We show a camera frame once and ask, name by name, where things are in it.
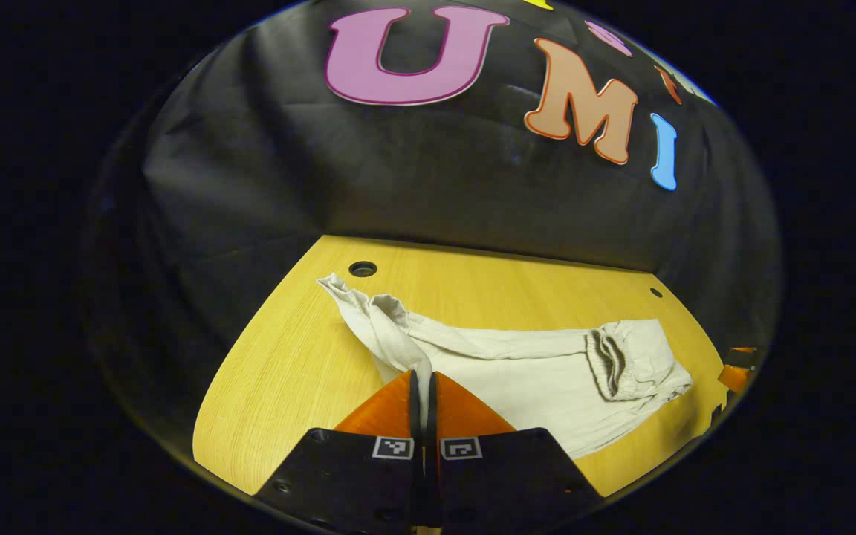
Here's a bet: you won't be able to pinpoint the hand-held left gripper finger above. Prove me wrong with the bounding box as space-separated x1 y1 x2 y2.
428 372 606 527
253 370 424 527

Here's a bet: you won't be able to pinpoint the white jeans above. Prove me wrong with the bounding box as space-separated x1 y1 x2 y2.
317 273 694 459

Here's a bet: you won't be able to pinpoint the black backdrop cloth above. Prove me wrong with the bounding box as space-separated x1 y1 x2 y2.
86 0 782 447

